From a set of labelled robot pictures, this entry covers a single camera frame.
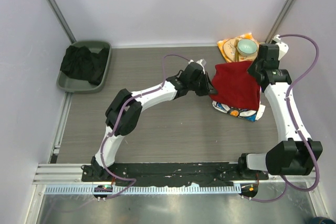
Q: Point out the orange checkered cloth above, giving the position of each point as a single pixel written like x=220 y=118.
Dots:
x=225 y=48

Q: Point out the red t-shirt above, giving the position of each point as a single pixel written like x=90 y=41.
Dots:
x=235 y=86

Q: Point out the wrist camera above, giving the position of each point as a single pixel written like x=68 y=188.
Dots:
x=283 y=47
x=200 y=64

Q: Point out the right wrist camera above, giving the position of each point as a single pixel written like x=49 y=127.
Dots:
x=283 y=47

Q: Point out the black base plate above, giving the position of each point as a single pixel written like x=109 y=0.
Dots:
x=184 y=174

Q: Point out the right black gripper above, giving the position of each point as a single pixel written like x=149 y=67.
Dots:
x=251 y=69

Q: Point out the black t-shirt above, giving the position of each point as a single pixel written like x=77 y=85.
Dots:
x=81 y=64

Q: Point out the white daisy print t-shirt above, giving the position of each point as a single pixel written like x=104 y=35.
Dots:
x=246 y=114

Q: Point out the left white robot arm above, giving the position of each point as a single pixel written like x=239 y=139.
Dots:
x=124 y=112

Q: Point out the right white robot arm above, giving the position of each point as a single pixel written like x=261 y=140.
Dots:
x=296 y=151

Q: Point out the light green bowl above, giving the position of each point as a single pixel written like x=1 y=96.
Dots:
x=247 y=47

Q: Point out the wooden chopsticks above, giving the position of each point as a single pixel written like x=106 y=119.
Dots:
x=236 y=50

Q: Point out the beige plate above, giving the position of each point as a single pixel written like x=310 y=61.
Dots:
x=231 y=49

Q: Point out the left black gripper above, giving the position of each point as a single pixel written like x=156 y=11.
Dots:
x=208 y=88

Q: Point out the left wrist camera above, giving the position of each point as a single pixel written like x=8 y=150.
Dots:
x=200 y=64

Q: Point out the white slotted cable duct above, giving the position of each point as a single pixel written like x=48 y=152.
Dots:
x=87 y=189

